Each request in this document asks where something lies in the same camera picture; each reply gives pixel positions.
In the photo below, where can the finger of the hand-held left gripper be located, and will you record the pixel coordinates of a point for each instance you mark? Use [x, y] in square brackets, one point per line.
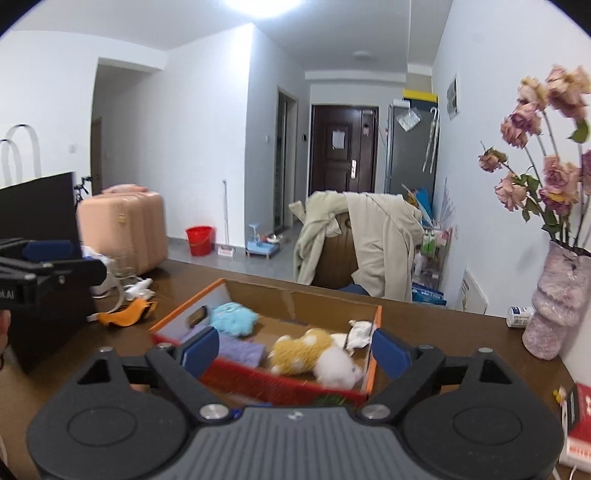
[51, 250]
[78, 274]

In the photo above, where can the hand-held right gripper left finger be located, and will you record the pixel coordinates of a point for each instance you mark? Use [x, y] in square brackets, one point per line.
[201, 350]

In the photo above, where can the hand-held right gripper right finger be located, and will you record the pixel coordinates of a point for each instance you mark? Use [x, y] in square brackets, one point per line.
[392, 353]

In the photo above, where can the purple terry headband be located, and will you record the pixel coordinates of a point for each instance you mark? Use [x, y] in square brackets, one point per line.
[240, 353]

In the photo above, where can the blue plush toy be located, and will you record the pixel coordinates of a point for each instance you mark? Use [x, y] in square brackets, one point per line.
[233, 318]

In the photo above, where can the red cardboard box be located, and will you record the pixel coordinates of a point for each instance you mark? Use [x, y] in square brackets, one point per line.
[258, 381]

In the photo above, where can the yellow paw plush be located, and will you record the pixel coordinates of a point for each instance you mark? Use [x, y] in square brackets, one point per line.
[295, 353]

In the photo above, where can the clear glass jar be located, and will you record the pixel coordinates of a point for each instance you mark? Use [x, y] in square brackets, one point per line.
[108, 277]

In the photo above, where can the black paper bag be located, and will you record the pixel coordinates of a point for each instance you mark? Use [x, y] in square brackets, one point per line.
[51, 327]

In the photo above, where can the pink suitcase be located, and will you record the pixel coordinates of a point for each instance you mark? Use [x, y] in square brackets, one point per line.
[129, 230]

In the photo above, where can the blue package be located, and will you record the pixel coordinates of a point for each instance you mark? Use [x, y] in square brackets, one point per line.
[429, 295]

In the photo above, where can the black tripod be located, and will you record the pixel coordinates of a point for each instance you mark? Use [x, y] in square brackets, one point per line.
[82, 189]

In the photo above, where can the white leaning panel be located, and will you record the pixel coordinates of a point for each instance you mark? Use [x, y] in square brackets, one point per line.
[474, 291]

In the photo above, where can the brown wooden chair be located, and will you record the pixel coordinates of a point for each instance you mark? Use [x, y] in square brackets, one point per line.
[339, 258]

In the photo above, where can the beige jacket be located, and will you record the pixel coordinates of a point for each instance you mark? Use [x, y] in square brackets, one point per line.
[383, 244]

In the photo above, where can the red bucket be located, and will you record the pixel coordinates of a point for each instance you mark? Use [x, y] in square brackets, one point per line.
[200, 241]

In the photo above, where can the cluttered storage rack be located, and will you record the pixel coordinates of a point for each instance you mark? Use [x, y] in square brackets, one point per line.
[434, 240]

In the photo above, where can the blue pet feeder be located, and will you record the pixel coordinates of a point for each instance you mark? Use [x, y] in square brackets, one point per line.
[263, 244]

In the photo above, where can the small white bottle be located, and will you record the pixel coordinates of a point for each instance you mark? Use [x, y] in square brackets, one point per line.
[519, 317]

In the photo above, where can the white mop stick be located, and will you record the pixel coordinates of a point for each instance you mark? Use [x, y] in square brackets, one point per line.
[226, 212]

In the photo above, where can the pink speckled vase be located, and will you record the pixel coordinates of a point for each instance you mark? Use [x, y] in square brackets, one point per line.
[556, 300]

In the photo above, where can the grey refrigerator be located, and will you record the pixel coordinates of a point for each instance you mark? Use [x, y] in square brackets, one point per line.
[408, 157]

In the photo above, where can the dark brown entrance door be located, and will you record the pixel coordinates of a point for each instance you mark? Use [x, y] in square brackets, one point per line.
[344, 152]

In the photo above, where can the white folded umbrella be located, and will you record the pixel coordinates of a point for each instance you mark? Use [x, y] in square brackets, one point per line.
[431, 138]

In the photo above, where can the paper sheet on refrigerator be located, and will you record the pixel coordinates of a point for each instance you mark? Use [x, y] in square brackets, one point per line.
[407, 120]

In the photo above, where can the dried pink roses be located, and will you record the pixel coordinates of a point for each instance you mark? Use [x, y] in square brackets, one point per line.
[558, 175]

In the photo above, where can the yellow and black box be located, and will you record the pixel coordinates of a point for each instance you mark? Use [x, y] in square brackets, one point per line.
[420, 95]

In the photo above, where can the bright ceiling light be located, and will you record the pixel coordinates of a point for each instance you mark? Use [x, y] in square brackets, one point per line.
[263, 7]

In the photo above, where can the interior doorway frame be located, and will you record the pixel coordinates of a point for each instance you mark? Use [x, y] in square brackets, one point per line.
[287, 157]

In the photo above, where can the wall panel picture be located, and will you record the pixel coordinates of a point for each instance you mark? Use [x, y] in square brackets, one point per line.
[452, 97]

